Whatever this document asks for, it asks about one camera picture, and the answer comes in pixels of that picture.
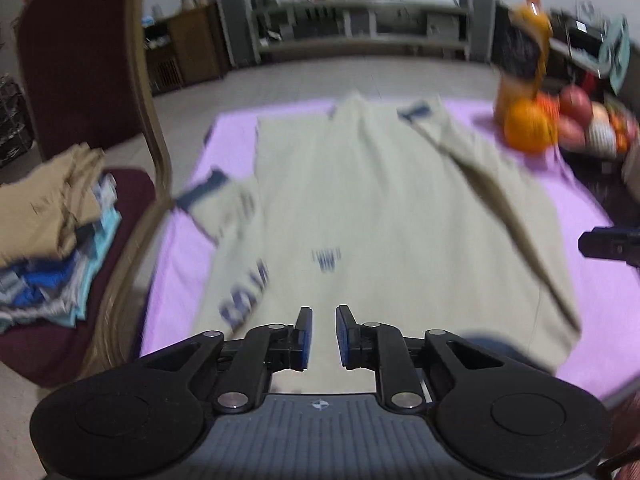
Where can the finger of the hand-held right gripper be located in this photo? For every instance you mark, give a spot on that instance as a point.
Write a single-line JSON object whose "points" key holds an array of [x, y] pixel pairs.
{"points": [[607, 245]]}

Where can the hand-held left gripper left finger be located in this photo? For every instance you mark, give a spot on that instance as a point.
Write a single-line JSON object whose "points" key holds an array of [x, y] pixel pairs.
{"points": [[304, 340]]}

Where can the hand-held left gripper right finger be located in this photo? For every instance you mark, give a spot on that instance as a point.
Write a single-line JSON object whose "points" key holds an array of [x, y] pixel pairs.
{"points": [[342, 340]]}

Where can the beige sweater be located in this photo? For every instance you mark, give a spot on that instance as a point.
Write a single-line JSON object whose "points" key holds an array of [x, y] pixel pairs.
{"points": [[375, 200]]}

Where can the pile of folded clothes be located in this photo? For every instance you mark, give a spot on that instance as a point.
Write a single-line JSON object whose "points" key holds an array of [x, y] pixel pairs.
{"points": [[40, 200]]}

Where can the purple blanket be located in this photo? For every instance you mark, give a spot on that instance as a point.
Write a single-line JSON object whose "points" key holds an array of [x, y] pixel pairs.
{"points": [[590, 200]]}

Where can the metal fruit tray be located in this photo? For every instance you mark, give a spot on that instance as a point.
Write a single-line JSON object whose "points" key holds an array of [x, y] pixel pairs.
{"points": [[585, 155]]}

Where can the white foam-netted fruit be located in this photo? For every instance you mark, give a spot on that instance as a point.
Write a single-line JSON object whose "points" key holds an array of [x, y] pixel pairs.
{"points": [[601, 135]]}

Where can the large orange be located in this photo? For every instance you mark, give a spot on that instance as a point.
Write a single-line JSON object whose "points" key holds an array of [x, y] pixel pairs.
{"points": [[530, 127]]}

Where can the large red apple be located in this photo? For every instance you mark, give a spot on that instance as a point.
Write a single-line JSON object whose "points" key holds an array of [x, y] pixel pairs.
{"points": [[575, 105]]}

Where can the orange foam net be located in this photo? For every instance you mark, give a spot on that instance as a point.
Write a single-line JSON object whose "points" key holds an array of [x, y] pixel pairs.
{"points": [[548, 104]]}

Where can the teal plastic object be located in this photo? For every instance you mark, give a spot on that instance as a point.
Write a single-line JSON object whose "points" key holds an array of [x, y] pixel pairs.
{"points": [[615, 55]]}

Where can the orange juice bottle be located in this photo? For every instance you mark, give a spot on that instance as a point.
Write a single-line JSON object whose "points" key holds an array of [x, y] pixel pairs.
{"points": [[525, 40]]}

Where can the metal shelf unit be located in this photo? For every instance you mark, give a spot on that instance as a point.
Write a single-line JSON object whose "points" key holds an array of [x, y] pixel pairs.
{"points": [[360, 25]]}

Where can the wooden cabinet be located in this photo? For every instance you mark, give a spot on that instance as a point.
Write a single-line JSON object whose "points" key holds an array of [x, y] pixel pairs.
{"points": [[190, 45]]}

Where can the maroon chair with wooden frame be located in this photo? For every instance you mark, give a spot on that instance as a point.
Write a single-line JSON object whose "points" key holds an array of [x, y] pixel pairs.
{"points": [[75, 60]]}

